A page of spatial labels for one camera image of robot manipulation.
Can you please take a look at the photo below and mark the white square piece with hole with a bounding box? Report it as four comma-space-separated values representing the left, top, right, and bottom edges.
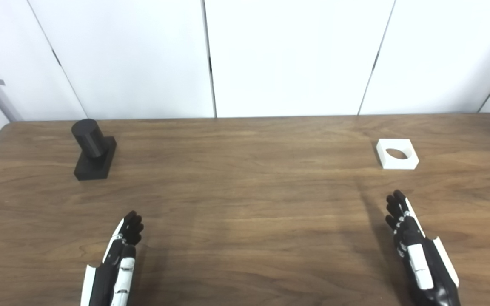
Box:
376, 139, 419, 170

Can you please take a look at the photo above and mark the black peg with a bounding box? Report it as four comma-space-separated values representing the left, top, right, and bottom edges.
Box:
71, 119, 117, 181

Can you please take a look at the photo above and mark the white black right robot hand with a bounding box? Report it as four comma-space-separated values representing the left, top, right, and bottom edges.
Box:
385, 190, 461, 306

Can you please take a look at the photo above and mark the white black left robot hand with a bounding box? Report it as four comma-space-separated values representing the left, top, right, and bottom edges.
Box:
80, 211, 144, 306

